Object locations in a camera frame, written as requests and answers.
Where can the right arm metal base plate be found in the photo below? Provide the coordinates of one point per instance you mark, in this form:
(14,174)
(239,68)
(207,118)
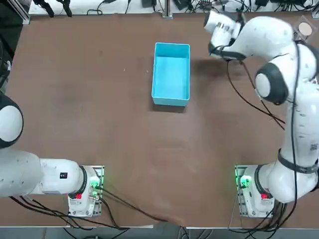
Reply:
(238,199)

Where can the small black power adapter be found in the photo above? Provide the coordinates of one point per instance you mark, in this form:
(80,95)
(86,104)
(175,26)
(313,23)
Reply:
(107,1)

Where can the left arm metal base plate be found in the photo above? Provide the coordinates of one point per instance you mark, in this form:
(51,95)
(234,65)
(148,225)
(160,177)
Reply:
(101,171)

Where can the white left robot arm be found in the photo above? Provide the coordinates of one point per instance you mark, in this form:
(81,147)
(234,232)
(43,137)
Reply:
(54,179)

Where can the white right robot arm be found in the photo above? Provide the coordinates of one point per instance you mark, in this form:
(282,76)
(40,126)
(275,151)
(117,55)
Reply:
(264,32)

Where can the blue plastic bin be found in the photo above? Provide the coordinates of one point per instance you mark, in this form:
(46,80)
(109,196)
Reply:
(172,74)

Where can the large black power adapter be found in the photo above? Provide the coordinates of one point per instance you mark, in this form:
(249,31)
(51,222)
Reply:
(183,4)
(149,2)

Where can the round tan disc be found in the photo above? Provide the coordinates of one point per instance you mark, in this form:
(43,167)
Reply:
(305,28)

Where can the aluminium profile post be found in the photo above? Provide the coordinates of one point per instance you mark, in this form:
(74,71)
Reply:
(167,10)

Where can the clear square mesh stand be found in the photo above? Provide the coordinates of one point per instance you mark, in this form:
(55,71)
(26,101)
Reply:
(314,25)

